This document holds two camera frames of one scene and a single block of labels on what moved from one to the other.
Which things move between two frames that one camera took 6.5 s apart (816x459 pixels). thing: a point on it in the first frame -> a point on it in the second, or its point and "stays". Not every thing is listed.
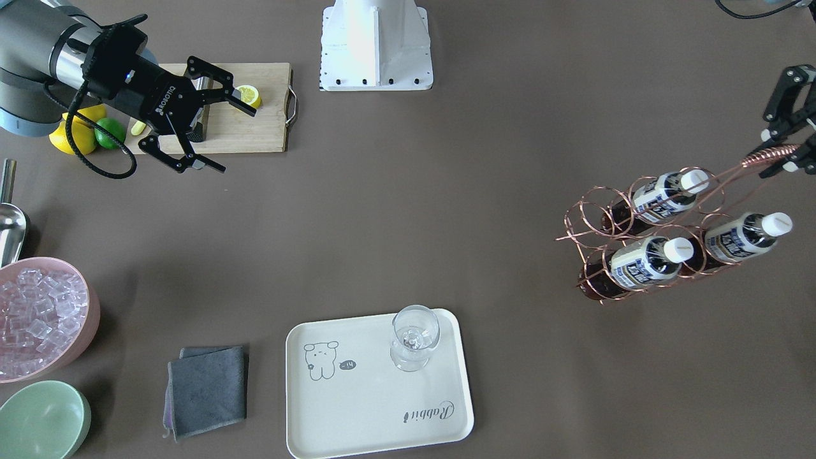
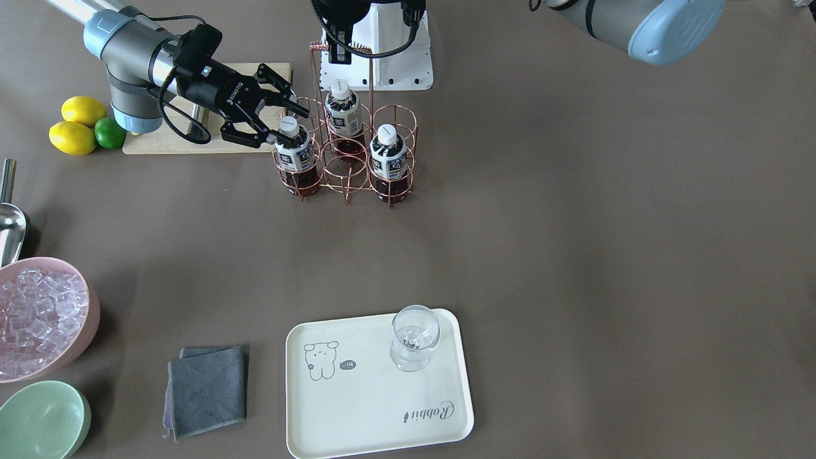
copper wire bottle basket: [656, 231] -> [342, 141]
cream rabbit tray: [344, 394] stays
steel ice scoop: [13, 219] stays
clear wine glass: [415, 329] stays
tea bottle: [737, 240] -> [298, 162]
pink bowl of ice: [50, 316] stays
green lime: [113, 127] stays
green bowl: [48, 419] stays
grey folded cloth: [206, 387] stays
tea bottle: [664, 196] -> [344, 123]
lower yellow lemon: [83, 135] stays
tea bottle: [634, 266] -> [389, 164]
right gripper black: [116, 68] -> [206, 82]
